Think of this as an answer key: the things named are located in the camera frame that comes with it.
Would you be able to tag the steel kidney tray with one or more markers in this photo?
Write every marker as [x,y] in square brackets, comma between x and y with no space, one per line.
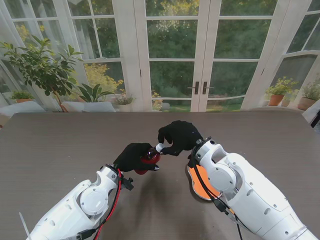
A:
[189,181]

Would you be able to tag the pale grey sofa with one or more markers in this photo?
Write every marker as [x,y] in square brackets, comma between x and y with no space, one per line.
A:
[20,107]

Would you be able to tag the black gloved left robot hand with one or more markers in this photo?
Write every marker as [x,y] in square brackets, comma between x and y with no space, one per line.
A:
[128,158]

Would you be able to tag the white chair with dark frame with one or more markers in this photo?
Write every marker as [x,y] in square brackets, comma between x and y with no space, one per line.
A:
[312,112]

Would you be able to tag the small empty clay pot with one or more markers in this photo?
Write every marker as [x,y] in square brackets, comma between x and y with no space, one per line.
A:
[285,102]

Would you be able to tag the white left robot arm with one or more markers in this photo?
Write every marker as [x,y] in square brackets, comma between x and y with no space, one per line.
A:
[80,205]

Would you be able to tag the flowering plant in white pot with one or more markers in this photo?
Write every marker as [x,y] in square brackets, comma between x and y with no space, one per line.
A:
[124,101]

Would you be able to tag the plant in beige pot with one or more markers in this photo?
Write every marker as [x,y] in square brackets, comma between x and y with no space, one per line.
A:
[307,102]

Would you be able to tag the tall leafy green plant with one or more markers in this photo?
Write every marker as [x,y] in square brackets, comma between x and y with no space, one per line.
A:
[40,67]

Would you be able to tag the white bottle cap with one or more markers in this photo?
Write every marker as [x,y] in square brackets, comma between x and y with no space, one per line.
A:
[159,147]

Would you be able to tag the orange oval tray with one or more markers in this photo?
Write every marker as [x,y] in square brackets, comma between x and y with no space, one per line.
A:
[200,185]

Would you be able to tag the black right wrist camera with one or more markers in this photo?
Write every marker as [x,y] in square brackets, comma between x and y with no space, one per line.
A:
[191,162]

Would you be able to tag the yellow flowers in terracotta pot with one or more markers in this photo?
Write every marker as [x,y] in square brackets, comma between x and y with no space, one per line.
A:
[276,98]

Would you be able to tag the white planter box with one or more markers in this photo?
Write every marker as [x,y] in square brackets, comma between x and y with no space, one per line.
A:
[87,106]

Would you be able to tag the red transparent sample bottle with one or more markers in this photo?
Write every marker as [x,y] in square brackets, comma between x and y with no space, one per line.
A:
[150,157]

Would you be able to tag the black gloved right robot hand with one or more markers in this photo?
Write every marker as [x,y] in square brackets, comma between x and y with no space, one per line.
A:
[183,136]

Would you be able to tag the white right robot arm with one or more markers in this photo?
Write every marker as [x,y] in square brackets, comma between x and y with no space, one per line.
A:
[247,192]

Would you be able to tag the broad leaf green plant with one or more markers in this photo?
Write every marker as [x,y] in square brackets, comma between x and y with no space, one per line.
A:
[92,93]

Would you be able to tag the small plant in terracotta pot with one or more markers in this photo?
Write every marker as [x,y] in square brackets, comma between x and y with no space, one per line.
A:
[21,96]

